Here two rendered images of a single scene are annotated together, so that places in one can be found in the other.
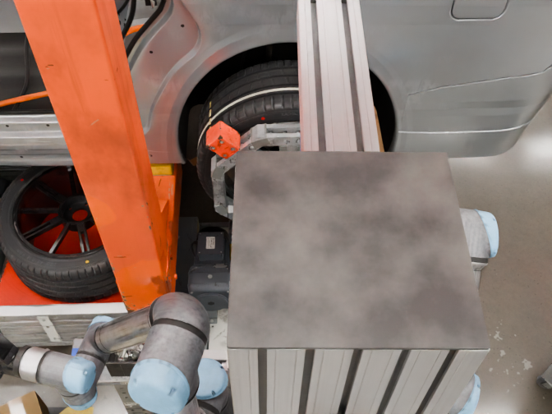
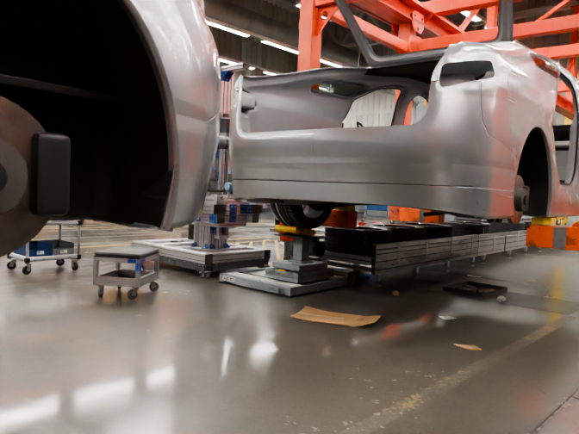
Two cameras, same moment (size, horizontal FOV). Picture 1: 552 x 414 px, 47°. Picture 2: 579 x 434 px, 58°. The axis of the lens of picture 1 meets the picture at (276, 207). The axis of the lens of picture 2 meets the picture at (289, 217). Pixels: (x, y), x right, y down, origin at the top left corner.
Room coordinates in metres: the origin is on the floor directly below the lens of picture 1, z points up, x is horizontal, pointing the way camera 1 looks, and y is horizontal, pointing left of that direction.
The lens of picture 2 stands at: (4.63, -3.43, 0.85)
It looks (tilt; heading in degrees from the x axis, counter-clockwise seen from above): 3 degrees down; 133
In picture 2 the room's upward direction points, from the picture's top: 3 degrees clockwise
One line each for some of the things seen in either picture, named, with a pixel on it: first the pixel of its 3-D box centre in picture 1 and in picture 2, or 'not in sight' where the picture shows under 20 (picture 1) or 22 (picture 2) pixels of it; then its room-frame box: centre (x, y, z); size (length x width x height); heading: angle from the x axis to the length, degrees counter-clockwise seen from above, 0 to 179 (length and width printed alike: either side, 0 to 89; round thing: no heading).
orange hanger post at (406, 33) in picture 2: not in sight; (401, 123); (1.02, 2.37, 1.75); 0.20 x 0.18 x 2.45; 3
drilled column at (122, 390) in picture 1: (133, 384); (289, 251); (0.92, 0.54, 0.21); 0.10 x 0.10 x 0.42; 3
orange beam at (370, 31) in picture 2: not in sight; (364, 28); (1.09, 1.41, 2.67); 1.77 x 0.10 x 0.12; 93
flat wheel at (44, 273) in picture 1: (82, 222); (357, 238); (1.57, 0.82, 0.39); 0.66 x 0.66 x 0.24
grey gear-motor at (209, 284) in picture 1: (213, 267); (310, 254); (1.44, 0.26, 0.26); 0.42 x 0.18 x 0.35; 3
